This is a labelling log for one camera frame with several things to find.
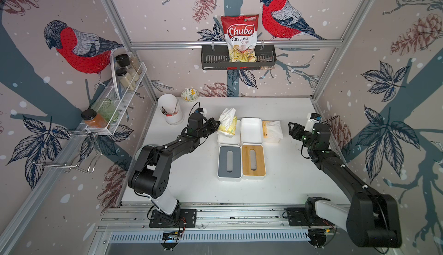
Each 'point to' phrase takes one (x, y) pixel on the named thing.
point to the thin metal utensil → (175, 111)
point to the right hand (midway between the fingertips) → (293, 123)
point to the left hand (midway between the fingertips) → (224, 118)
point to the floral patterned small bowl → (190, 94)
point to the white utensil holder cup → (169, 108)
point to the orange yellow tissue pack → (271, 131)
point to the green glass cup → (107, 109)
